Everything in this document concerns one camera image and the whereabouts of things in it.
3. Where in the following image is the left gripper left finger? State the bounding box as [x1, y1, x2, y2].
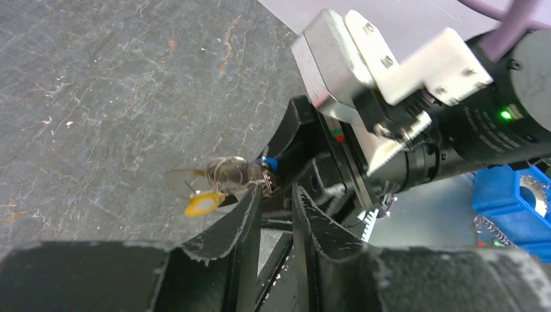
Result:
[1, 187, 262, 311]

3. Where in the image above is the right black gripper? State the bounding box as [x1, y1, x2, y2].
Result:
[261, 96, 361, 220]

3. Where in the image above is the blue key tag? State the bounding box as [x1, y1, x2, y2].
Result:
[257, 157, 279, 173]

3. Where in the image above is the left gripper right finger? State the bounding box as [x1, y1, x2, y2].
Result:
[292, 185, 550, 311]

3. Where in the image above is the blue plastic bin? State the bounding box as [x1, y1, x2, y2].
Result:
[472, 166, 550, 264]

